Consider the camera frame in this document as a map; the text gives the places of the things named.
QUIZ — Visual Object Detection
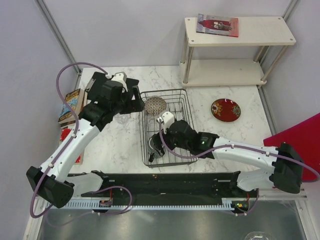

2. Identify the black wire dish rack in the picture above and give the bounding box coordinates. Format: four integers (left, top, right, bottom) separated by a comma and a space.
139, 88, 198, 168

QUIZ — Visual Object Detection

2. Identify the red floral plate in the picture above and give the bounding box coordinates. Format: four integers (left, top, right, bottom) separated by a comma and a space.
210, 98, 242, 123

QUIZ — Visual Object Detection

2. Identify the grey ceramic mug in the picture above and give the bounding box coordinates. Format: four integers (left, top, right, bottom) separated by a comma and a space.
147, 137, 165, 163

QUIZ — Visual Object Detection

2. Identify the black clipboard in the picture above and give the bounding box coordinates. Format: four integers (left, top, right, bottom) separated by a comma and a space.
85, 71, 139, 101

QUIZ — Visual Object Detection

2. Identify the white two-tier shelf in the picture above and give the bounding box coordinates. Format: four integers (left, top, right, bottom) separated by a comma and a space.
179, 16, 296, 87

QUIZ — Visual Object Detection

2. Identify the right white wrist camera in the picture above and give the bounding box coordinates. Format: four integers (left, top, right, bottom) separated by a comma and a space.
156, 111, 175, 134

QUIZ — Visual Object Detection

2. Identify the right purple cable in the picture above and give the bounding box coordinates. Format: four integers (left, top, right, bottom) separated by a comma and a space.
156, 117, 320, 217

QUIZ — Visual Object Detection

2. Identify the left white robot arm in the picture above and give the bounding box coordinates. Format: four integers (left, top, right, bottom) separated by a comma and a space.
26, 78, 144, 208

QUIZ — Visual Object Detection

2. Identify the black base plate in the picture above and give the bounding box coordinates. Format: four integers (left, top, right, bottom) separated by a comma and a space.
82, 173, 257, 207

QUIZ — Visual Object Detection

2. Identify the red folder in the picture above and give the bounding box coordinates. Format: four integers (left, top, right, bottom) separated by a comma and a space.
263, 114, 320, 172

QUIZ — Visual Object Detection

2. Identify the red cover book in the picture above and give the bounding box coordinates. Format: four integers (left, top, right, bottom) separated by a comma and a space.
59, 122, 84, 165

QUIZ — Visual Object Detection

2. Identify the patterned beige bowl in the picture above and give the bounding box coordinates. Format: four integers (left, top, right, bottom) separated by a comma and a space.
145, 96, 167, 115

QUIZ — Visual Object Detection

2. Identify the white cable duct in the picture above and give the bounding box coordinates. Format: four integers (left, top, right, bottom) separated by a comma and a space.
63, 198, 246, 210

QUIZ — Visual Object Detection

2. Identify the red illustrated booklet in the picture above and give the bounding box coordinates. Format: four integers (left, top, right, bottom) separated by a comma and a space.
196, 13, 239, 38

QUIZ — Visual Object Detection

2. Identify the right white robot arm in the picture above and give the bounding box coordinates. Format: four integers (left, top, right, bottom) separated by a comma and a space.
153, 118, 304, 197

